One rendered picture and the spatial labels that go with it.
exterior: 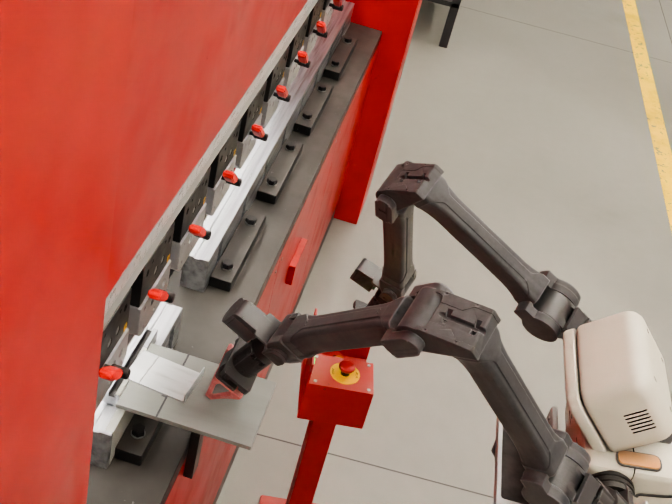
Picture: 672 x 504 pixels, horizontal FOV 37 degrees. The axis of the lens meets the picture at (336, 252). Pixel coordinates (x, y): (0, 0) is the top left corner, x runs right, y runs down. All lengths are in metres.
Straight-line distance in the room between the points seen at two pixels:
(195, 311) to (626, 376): 1.03
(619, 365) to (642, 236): 3.16
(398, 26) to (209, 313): 1.79
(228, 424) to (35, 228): 1.41
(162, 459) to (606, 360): 0.85
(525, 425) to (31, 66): 1.18
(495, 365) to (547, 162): 3.75
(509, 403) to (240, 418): 0.61
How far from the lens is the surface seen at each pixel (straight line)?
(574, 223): 4.73
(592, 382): 1.71
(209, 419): 1.89
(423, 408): 3.49
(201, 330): 2.25
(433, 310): 1.42
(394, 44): 3.81
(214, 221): 2.41
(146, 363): 1.97
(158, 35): 1.37
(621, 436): 1.75
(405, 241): 2.05
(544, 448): 1.58
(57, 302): 0.57
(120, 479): 1.95
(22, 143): 0.45
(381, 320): 1.47
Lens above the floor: 2.39
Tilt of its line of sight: 36 degrees down
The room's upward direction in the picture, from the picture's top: 15 degrees clockwise
